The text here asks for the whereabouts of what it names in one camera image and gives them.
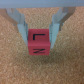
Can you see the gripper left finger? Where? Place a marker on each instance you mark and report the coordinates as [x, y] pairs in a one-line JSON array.
[[19, 24]]

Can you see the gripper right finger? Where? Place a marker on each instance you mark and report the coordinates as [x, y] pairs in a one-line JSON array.
[[57, 22]]

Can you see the pink block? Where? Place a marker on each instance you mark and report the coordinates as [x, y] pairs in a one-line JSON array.
[[38, 40]]

